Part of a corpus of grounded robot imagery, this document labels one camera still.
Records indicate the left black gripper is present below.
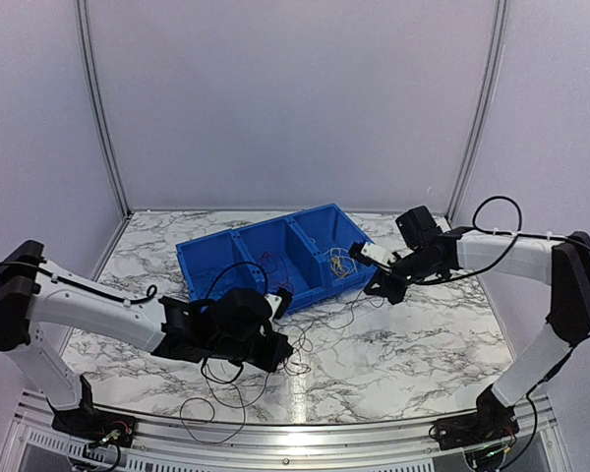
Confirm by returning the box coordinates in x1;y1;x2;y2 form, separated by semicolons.
210;331;294;374

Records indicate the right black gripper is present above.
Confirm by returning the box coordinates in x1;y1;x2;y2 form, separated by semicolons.
364;250;442;305

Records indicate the blue wire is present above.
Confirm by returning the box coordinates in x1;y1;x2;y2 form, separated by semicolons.
196;267;247;301

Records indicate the red wire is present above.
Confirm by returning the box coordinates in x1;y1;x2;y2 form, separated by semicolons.
179;251;389;443

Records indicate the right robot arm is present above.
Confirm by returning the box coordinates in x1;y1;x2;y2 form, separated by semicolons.
350;206;590;441

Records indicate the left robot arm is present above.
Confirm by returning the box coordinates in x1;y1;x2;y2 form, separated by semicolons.
0;240;293;438

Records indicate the blue three-compartment plastic bin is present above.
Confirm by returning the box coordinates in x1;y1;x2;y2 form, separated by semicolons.
176;204;376;312

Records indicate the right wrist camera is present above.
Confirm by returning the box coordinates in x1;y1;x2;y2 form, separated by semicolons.
349;241;397;267

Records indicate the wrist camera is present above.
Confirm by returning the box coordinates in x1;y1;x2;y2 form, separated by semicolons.
349;241;397;267
265;287;293;320

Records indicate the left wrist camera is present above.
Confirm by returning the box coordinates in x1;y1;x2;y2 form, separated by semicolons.
265;287;293;320

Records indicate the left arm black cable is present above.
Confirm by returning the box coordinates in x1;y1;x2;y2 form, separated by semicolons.
199;262;269;384

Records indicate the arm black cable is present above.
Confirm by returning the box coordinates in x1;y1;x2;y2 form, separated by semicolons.
407;196;590;340
199;262;269;384

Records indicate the aluminium front rail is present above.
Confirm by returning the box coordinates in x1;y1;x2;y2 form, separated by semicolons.
0;390;571;471

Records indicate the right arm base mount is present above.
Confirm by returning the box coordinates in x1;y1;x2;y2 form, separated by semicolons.
429;413;519;450

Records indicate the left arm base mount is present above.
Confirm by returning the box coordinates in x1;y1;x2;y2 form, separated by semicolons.
52;409;137;447

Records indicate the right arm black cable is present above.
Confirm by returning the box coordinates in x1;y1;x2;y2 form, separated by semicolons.
407;196;590;340

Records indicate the left aluminium frame post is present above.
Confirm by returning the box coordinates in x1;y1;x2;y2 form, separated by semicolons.
75;0;132;218

